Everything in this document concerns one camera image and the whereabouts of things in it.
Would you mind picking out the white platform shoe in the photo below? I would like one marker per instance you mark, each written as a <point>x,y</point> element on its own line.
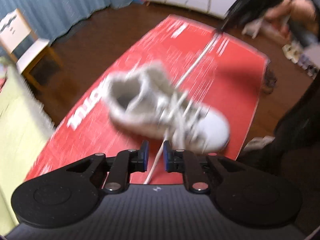
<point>215,127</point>

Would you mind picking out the white wooden chair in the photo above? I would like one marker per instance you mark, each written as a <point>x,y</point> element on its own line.
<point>15,32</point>

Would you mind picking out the white shoelace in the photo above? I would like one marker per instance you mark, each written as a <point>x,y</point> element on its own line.
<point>154,162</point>

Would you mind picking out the red printed cardboard sheet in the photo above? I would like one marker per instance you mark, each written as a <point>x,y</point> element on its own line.
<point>225,80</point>

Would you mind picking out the person's black coat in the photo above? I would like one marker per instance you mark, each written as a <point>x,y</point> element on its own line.
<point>300,155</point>

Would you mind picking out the blue curtain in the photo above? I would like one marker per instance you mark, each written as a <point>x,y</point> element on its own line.
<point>62,5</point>

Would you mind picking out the person's right hand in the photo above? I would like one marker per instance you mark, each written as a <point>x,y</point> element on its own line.
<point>300,7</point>

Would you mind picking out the beige slipper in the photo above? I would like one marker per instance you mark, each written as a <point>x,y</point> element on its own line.
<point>295,55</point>
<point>288,50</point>

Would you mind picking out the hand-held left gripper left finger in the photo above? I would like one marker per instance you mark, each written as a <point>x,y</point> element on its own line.
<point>145,152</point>

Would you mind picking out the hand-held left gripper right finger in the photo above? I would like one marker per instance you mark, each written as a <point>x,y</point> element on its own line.
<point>166,155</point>

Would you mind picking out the brown leather boot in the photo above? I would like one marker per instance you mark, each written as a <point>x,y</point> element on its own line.
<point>269,80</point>

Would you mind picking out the green covered sofa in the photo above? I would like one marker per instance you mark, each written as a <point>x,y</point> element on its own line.
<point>17,130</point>

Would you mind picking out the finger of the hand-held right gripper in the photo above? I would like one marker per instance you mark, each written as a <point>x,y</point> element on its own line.
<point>233,15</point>

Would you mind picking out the white crumpled paper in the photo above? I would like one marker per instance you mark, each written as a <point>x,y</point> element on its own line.
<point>252,28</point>

